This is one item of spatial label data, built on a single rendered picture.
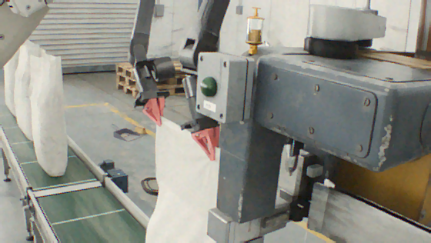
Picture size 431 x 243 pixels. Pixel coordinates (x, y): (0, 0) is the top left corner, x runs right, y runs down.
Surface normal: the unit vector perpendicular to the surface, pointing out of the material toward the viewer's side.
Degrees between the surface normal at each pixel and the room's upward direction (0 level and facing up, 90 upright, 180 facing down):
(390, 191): 90
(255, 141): 90
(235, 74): 90
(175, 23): 90
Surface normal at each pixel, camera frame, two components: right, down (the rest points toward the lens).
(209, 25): 0.57, 0.04
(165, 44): 0.58, 0.29
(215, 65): -0.81, 0.11
